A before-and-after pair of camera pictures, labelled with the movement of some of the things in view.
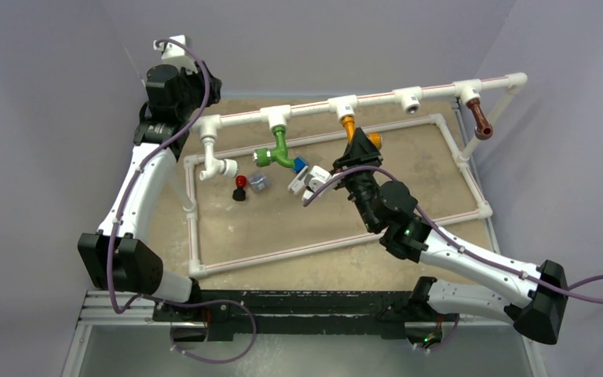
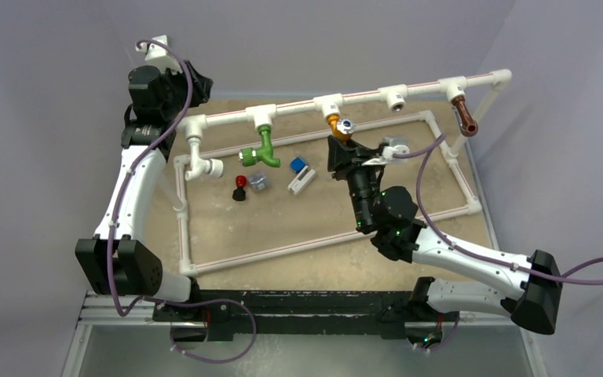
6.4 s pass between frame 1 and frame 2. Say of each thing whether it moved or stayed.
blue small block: stayed
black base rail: stayed
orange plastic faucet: moved
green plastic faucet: moved
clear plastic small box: stayed
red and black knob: stayed
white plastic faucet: moved
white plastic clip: stayed
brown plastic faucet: moved
